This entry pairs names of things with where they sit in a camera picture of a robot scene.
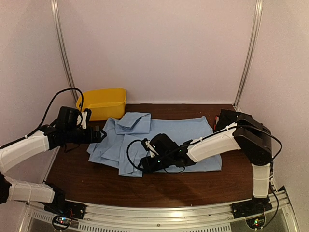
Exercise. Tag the aluminium front rail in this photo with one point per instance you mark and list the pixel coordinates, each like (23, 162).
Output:
(206, 218)

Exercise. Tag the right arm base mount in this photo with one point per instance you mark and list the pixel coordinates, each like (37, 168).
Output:
(250, 207)

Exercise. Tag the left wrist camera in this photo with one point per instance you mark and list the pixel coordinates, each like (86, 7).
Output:
(83, 118)

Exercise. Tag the black shirt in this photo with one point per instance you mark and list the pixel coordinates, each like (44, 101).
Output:
(225, 118)

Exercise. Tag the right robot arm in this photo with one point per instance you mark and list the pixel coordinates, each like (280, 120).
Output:
(244, 134)

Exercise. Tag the left aluminium frame post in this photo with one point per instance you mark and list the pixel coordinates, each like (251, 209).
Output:
(61, 42)

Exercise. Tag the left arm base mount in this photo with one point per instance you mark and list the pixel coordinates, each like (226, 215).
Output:
(68, 209)

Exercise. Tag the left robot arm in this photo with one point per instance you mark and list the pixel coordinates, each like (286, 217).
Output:
(70, 127)

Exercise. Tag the aluminium frame post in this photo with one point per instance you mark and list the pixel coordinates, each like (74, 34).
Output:
(61, 42)
(257, 17)

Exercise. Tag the yellow plastic basket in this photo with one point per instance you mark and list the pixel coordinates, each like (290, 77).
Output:
(105, 103)

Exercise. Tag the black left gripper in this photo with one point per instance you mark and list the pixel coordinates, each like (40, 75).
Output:
(90, 138)

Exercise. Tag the light blue long sleeve shirt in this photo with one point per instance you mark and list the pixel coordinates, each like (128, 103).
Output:
(123, 141)

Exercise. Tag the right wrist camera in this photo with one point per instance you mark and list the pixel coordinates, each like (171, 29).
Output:
(147, 146)

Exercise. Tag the right aluminium frame post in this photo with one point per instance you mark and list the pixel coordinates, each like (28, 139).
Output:
(257, 17)

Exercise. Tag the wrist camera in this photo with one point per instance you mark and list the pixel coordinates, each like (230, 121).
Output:
(83, 118)
(147, 146)

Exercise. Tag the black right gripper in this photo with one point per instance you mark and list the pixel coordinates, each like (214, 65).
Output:
(149, 167)

